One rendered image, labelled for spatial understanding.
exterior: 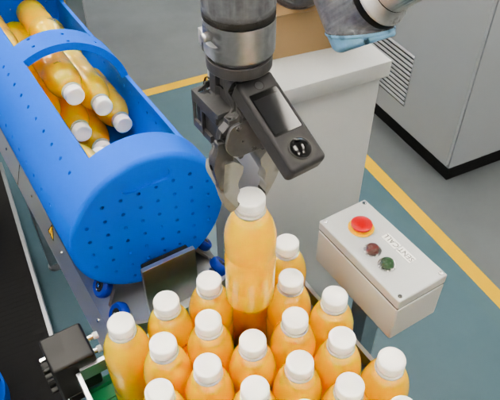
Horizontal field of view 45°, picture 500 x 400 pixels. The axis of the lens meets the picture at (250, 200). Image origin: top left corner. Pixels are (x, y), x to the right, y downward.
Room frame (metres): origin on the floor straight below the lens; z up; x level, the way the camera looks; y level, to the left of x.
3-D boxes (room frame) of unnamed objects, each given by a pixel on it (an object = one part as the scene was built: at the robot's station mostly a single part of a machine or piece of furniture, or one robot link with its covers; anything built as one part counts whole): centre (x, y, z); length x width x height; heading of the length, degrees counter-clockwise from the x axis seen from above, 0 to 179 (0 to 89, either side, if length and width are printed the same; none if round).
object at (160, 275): (0.68, 0.14, 0.99); 0.10 x 0.02 x 0.12; 122
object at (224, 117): (0.57, 0.02, 1.45); 0.09 x 0.08 x 0.12; 32
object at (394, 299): (0.65, -0.21, 1.05); 0.20 x 0.10 x 0.10; 32
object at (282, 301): (0.59, -0.06, 0.99); 0.07 x 0.07 x 0.19
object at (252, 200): (0.55, 0.00, 1.30); 0.04 x 0.04 x 0.02
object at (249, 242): (0.55, 0.00, 1.20); 0.07 x 0.07 x 0.19
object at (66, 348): (0.53, 0.29, 0.95); 0.10 x 0.07 x 0.10; 122
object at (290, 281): (0.59, -0.06, 1.09); 0.04 x 0.04 x 0.02
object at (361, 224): (0.70, -0.19, 1.11); 0.04 x 0.04 x 0.01
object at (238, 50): (0.56, 0.01, 1.53); 0.08 x 0.08 x 0.05
